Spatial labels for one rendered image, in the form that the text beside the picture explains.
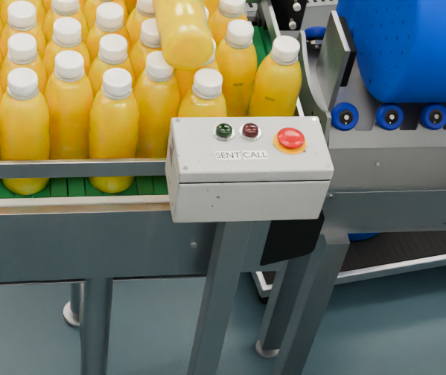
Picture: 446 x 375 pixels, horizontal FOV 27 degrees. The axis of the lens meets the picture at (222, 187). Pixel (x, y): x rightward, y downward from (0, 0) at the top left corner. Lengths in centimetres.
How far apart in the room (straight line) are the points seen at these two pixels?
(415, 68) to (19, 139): 57
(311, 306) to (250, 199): 72
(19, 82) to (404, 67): 55
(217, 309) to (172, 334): 87
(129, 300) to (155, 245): 94
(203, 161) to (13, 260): 40
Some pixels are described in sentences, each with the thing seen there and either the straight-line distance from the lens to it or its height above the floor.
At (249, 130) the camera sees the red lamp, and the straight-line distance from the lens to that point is 120.
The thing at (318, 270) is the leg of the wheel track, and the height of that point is 54.
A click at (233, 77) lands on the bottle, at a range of 139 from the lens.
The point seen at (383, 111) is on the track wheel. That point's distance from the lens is 149.
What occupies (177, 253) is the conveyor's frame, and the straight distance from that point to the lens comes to 146.
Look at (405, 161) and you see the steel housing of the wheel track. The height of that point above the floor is 88.
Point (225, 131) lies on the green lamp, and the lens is 120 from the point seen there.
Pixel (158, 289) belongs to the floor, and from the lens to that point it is 240.
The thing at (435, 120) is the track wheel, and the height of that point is 96.
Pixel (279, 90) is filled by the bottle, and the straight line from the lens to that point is 138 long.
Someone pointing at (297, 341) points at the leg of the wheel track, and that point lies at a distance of 200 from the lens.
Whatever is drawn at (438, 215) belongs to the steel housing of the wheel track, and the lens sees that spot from 176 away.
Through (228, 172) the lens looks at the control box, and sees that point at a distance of 116.
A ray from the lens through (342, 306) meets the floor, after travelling 246.
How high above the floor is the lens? 194
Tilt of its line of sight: 47 degrees down
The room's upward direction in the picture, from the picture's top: 11 degrees clockwise
